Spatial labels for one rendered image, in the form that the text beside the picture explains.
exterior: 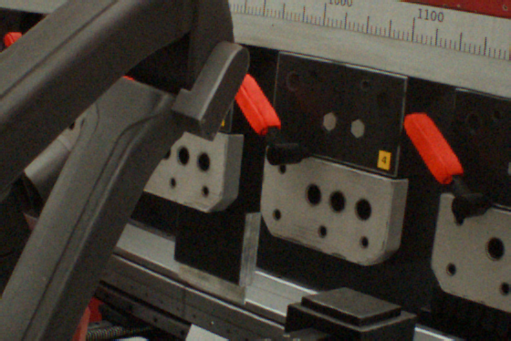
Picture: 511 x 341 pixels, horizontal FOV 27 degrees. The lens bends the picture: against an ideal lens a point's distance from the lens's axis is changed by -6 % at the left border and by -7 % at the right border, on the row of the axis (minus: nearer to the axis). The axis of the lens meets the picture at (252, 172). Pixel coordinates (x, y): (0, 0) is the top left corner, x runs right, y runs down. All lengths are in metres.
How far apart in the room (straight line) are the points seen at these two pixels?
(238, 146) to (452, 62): 0.27
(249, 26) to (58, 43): 0.42
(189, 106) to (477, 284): 0.28
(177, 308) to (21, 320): 0.83
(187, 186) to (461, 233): 0.33
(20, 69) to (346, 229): 0.42
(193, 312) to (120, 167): 0.80
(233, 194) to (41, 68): 0.48
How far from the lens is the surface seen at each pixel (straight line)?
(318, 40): 0.97
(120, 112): 0.76
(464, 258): 0.88
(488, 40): 0.86
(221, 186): 1.06
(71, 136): 1.25
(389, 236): 0.93
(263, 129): 0.97
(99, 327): 1.68
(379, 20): 0.93
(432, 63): 0.89
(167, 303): 1.58
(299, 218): 0.99
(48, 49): 0.63
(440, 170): 0.84
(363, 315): 1.28
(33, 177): 0.96
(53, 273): 0.74
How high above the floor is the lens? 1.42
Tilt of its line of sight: 11 degrees down
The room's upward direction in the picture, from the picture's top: 6 degrees clockwise
